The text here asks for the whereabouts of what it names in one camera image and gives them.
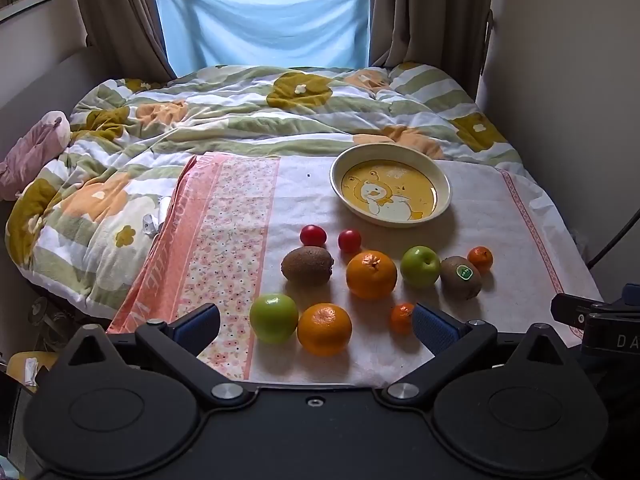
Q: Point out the green striped flower quilt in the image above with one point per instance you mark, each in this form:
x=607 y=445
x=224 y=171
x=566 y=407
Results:
x=240 y=110

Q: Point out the pink plush toy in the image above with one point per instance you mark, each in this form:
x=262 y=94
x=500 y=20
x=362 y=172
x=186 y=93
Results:
x=30 y=152

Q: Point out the large orange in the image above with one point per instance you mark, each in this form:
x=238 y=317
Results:
x=371 y=275
x=324 y=329

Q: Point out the brown kiwi with green sticker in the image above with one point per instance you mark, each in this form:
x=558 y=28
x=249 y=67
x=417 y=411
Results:
x=461 y=277

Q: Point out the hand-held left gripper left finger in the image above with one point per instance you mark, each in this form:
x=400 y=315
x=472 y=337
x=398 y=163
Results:
x=197 y=327

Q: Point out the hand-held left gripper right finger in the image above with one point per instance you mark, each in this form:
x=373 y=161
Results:
x=432 y=327

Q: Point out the green apple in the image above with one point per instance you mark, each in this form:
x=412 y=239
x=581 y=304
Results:
x=273 y=318
x=420 y=266

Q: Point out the cream bowl with duck print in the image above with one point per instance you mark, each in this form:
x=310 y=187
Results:
x=390 y=187

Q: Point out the red cherry tomato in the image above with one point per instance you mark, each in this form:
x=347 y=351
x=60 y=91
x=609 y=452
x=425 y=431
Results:
x=349 y=241
x=313 y=235

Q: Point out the light blue window cloth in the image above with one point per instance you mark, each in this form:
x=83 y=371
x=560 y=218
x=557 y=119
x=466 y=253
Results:
x=265 y=20

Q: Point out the small white object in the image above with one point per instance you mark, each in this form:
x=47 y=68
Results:
x=150 y=222

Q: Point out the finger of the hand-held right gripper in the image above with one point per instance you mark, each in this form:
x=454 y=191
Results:
x=570 y=309

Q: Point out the pink floral towel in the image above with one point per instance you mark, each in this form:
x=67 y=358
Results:
x=300 y=200

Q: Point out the brown curtain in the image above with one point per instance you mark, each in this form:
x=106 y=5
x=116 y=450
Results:
x=120 y=15
x=425 y=10

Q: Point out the small mandarin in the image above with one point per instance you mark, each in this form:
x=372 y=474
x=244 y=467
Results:
x=480 y=258
x=400 y=318

